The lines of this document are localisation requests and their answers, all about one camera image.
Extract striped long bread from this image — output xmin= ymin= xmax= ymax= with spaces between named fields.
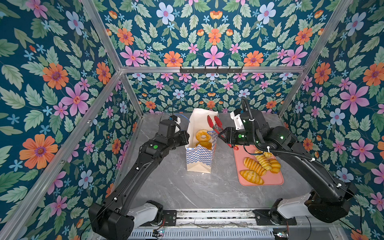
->
xmin=256 ymin=155 xmax=272 ymax=171
xmin=243 ymin=157 xmax=267 ymax=176

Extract small round bread roll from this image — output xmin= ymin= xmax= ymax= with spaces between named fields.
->
xmin=269 ymin=159 xmax=281 ymax=174

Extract black wall hook rail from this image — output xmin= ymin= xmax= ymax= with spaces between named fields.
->
xmin=179 ymin=66 xmax=243 ymax=75

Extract round yellow bun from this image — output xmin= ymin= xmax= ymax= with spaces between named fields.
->
xmin=197 ymin=141 xmax=213 ymax=151

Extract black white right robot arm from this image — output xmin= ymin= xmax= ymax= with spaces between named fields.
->
xmin=223 ymin=126 xmax=357 ymax=225

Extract pink plastic tray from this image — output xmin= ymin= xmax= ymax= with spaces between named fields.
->
xmin=234 ymin=146 xmax=284 ymax=187

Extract golden croissant bread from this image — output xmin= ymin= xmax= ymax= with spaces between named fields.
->
xmin=240 ymin=170 xmax=264 ymax=185

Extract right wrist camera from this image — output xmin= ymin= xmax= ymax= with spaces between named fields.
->
xmin=230 ymin=109 xmax=251 ymax=130

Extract blue checkered paper bag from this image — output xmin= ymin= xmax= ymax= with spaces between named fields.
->
xmin=186 ymin=109 xmax=218 ymax=174

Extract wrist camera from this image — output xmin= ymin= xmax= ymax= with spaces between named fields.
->
xmin=169 ymin=115 xmax=181 ymax=132
xmin=230 ymin=109 xmax=251 ymax=130

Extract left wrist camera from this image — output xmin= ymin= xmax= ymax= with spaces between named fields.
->
xmin=169 ymin=115 xmax=181 ymax=132

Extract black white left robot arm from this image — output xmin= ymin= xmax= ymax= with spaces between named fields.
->
xmin=89 ymin=130 xmax=190 ymax=240

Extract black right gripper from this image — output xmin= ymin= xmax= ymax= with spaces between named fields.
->
xmin=216 ymin=126 xmax=261 ymax=148

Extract glazed ring donut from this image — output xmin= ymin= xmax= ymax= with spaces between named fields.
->
xmin=196 ymin=130 xmax=212 ymax=142

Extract striped long bread middle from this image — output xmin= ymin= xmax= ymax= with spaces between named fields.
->
xmin=256 ymin=155 xmax=272 ymax=171

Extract braided bread roll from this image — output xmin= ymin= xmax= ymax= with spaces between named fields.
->
xmin=254 ymin=150 xmax=274 ymax=159

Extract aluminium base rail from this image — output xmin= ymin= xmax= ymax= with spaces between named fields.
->
xmin=129 ymin=208 xmax=348 ymax=240

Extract striped long bread left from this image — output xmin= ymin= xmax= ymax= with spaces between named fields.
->
xmin=243 ymin=157 xmax=267 ymax=176

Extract red metal kitchen tongs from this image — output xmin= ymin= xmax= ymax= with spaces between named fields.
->
xmin=207 ymin=116 xmax=239 ymax=151

